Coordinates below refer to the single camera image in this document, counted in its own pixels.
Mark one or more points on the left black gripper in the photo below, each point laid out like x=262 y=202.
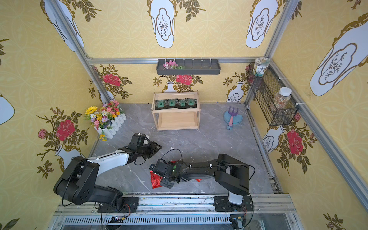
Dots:
x=151 y=147

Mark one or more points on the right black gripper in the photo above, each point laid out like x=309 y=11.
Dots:
x=160 y=171

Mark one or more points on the wooden two-tier shelf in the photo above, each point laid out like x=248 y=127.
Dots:
x=175 y=118

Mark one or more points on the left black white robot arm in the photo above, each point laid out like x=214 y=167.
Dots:
x=77 y=183

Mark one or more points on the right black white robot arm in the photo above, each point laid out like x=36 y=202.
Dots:
x=227 y=171

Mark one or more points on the flower bouquet white fence pot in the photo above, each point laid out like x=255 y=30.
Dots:
x=107 y=119

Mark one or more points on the small circuit board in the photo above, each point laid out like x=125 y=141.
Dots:
x=117 y=219

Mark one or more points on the purple pink toy rake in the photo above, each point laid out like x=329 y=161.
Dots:
x=232 y=112

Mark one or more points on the blue dustpan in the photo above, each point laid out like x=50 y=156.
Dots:
x=236 y=119

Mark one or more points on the pink flowers in tray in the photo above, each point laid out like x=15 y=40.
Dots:
x=172 y=65

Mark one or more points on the glass jar white lid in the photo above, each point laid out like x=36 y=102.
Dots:
x=281 y=98

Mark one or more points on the patterned tin jar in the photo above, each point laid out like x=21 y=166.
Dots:
x=261 y=65

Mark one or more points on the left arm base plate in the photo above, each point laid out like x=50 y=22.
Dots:
x=129 y=204

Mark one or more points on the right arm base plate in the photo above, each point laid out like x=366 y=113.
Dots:
x=222 y=204

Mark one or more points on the grey wall tray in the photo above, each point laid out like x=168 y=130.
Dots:
x=192 y=66

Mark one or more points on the aluminium rail frame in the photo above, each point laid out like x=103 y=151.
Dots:
x=271 y=212

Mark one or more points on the black wire wall basket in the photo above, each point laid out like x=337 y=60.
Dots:
x=265 y=89

